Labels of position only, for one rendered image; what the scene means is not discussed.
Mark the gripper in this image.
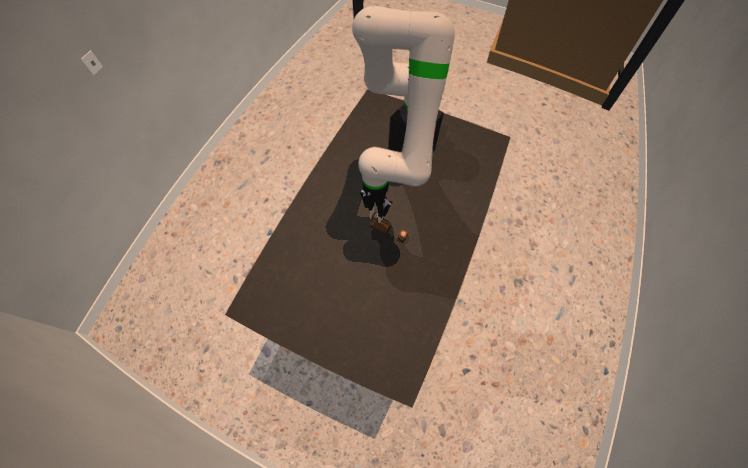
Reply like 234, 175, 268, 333
360, 189, 393, 223

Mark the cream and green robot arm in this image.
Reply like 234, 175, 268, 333
352, 6, 455, 198

